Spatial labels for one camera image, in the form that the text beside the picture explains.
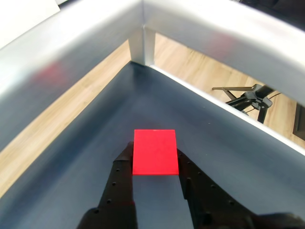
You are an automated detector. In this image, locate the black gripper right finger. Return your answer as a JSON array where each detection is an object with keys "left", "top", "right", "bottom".
[{"left": 176, "top": 147, "right": 257, "bottom": 229}]

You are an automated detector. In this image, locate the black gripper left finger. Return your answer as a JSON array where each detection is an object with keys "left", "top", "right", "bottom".
[{"left": 77, "top": 140, "right": 139, "bottom": 229}]

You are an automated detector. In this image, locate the red cube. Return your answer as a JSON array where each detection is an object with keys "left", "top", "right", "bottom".
[{"left": 132, "top": 129, "right": 180, "bottom": 177}]

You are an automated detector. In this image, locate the black tripod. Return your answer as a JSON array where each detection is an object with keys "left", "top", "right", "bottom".
[{"left": 211, "top": 83, "right": 284, "bottom": 125}]

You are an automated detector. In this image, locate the dark cabinet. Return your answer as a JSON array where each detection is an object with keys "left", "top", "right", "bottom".
[{"left": 294, "top": 101, "right": 305, "bottom": 141}]

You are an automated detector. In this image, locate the silver metal cart railing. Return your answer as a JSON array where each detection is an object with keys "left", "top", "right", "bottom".
[{"left": 0, "top": 0, "right": 305, "bottom": 157}]

